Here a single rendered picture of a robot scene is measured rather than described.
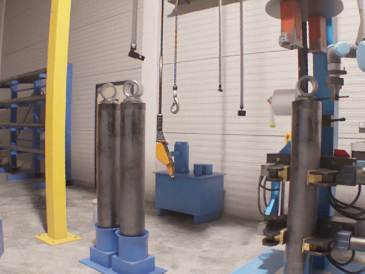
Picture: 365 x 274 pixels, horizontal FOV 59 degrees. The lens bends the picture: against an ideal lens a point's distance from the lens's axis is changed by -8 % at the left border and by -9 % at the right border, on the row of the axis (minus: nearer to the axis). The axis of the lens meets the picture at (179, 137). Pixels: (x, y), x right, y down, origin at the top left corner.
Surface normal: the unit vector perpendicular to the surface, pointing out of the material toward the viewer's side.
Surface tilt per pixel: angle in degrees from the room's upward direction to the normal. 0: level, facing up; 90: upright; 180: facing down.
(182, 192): 90
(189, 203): 90
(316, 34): 90
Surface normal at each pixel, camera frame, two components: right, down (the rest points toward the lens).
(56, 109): 0.77, 0.03
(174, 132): -0.63, 0.01
